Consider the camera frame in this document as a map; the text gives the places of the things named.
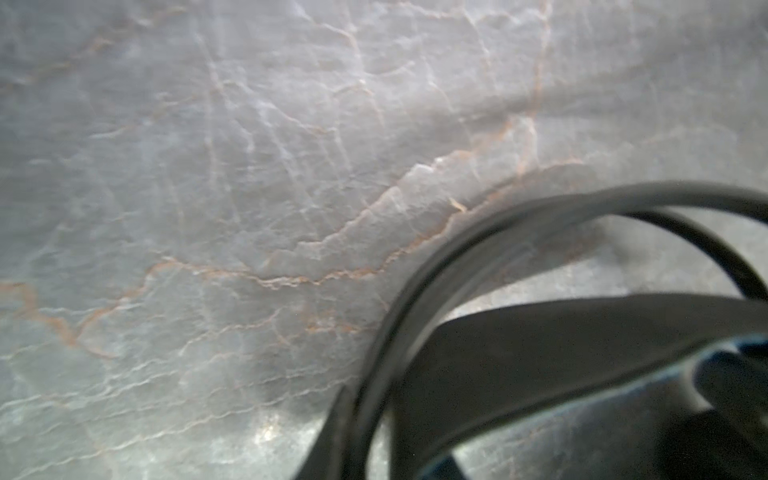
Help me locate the black and blue headphones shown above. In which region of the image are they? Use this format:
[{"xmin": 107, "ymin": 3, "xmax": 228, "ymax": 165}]
[{"xmin": 297, "ymin": 182, "xmax": 767, "ymax": 479}]

